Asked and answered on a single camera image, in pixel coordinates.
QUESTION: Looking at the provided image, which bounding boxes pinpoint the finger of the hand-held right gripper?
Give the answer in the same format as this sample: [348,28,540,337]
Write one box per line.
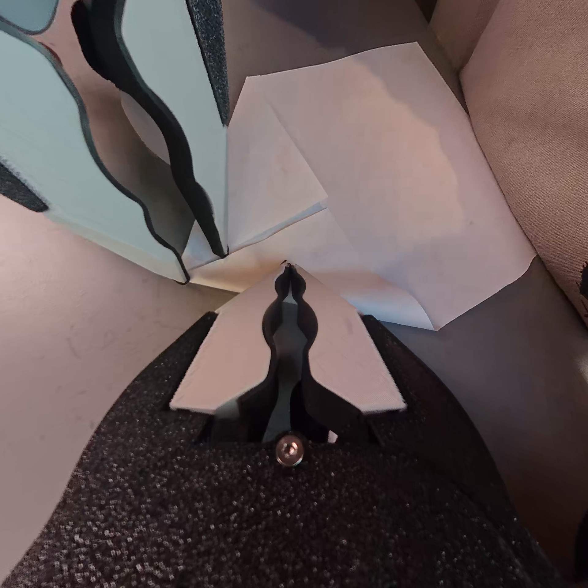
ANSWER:
[0,19,191,286]
[71,0,230,259]

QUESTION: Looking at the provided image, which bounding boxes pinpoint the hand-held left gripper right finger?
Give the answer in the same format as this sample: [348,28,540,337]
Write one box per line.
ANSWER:
[289,264,408,443]

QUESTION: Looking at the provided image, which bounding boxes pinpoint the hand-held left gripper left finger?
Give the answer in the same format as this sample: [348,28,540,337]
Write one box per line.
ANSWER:
[169,263,291,443]

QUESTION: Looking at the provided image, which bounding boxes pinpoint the white paper sheet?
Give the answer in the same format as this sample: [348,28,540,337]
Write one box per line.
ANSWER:
[184,41,538,331]

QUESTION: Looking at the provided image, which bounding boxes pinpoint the grey desk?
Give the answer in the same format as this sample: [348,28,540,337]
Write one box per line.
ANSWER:
[0,0,588,570]

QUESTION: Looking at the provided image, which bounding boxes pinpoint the beige printed hoodie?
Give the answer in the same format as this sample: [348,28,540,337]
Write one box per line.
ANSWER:
[429,0,588,328]

